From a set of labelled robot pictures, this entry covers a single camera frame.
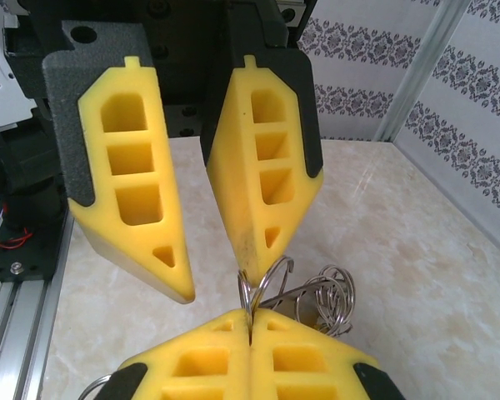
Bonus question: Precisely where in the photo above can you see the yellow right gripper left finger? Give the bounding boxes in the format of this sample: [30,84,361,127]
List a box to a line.
[107,310,251,400]

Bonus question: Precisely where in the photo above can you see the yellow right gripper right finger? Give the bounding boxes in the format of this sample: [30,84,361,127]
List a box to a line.
[252,310,403,400]

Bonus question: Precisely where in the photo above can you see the silver split ring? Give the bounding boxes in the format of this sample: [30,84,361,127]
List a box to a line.
[237,254,296,322]
[81,372,114,400]

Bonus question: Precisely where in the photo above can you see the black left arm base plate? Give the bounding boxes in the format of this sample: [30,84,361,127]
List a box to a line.
[0,224,66,288]

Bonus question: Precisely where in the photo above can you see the red wire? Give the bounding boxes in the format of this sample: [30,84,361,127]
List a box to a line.
[0,231,37,251]

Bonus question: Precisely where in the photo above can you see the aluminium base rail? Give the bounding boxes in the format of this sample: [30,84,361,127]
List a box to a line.
[0,216,76,400]

